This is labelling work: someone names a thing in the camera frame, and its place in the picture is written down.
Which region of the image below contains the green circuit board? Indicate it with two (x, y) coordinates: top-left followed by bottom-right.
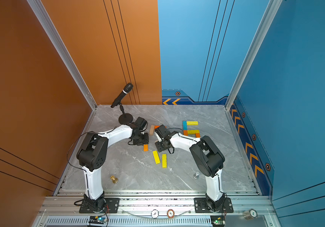
(88, 216), (108, 225)
(210, 216), (226, 227)

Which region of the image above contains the beige wooden block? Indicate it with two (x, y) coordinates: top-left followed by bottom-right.
(149, 125), (155, 136)

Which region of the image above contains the aluminium corner post right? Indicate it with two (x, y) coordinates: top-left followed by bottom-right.
(225, 0), (282, 111)

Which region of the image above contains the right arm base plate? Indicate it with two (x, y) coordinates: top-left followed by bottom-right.
(194, 196), (234, 213)

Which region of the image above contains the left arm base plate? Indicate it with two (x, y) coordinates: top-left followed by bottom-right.
(79, 197), (120, 214)

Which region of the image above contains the aluminium corner post left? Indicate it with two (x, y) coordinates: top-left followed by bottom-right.
(27, 0), (97, 110)

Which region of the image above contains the brass chess piece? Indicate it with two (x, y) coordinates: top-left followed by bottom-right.
(110, 176), (119, 184)

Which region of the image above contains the aluminium front rail frame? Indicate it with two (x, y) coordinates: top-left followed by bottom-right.
(33, 190), (280, 227)

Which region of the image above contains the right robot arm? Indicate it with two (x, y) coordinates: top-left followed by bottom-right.
(155, 131), (226, 212)

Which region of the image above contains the silver tape roll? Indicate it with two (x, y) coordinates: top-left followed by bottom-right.
(243, 209), (258, 220)

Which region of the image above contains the right green circuit board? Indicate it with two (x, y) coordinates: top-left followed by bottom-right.
(210, 216), (226, 227)

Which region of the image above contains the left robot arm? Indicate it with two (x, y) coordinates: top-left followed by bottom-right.
(76, 123), (149, 210)

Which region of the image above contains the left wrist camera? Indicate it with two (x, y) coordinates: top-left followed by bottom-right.
(134, 117), (148, 131)

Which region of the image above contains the copper tape roll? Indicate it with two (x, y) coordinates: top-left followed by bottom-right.
(167, 209), (175, 218)

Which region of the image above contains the yellow block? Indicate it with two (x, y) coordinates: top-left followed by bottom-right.
(162, 154), (167, 168)
(187, 130), (200, 134)
(186, 121), (198, 126)
(153, 150), (161, 164)

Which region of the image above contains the left green circuit board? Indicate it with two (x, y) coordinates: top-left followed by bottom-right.
(88, 216), (108, 225)

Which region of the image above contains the silver chess piece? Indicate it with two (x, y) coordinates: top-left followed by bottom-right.
(193, 172), (200, 179)

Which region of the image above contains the black microphone on stand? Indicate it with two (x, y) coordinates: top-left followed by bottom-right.
(110, 82), (135, 125)

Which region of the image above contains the aluminium corner post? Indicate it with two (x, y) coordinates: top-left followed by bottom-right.
(225, 0), (282, 111)
(27, 0), (97, 110)

